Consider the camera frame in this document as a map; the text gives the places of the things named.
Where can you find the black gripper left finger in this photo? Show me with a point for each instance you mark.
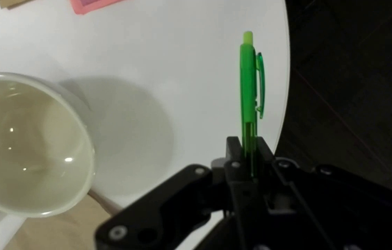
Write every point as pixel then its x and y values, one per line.
pixel 159 208

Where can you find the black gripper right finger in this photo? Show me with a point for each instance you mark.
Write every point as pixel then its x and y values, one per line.
pixel 358 208

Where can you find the green pen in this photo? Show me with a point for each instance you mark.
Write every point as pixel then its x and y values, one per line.
pixel 248 91

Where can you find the white ceramic bowl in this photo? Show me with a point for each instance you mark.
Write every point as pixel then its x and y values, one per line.
pixel 30 147

